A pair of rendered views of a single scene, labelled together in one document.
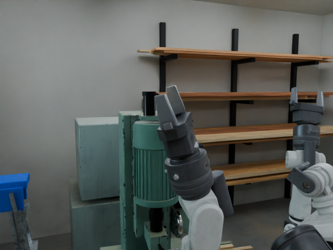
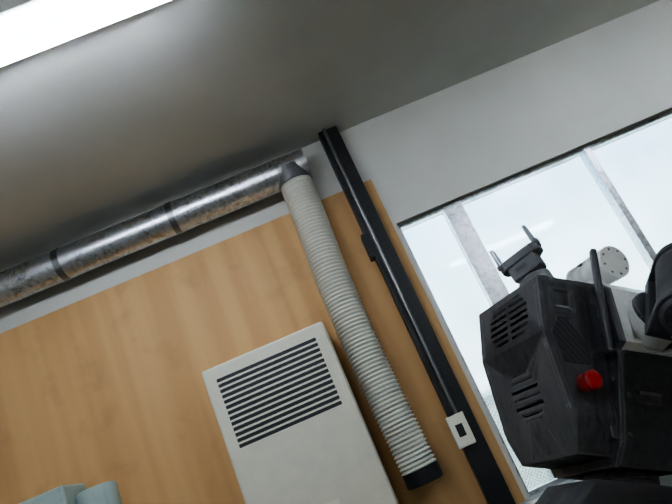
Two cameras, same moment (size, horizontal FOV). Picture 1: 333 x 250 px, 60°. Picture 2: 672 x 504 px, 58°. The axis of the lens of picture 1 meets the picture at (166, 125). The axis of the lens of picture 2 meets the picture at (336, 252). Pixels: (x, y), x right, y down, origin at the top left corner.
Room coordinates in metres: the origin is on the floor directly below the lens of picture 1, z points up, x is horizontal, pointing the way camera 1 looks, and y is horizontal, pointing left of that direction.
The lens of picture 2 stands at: (0.63, -1.68, 1.27)
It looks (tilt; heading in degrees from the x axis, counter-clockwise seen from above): 18 degrees up; 107
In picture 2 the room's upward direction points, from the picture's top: 24 degrees counter-clockwise
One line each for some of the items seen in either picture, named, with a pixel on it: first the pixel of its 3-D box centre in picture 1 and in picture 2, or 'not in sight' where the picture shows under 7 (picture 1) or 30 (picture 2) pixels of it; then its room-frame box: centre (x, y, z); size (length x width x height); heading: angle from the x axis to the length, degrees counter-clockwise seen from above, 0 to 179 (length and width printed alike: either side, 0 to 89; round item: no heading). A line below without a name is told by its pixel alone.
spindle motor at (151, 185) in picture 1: (156, 161); not in sight; (1.09, 0.04, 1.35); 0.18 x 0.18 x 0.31
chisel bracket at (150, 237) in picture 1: (155, 237); not in sight; (1.11, 0.04, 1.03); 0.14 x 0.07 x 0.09; 14
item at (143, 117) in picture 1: (148, 111); not in sight; (1.23, 0.07, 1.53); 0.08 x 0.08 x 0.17; 14
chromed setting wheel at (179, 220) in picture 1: (177, 223); not in sight; (1.25, -0.05, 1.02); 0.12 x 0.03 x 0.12; 14
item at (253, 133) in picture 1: (246, 123); not in sight; (3.62, -1.00, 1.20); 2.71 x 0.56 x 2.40; 111
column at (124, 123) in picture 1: (143, 185); not in sight; (1.38, 0.11, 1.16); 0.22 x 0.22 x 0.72; 14
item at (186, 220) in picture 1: (180, 218); not in sight; (1.31, -0.07, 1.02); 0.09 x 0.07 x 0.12; 104
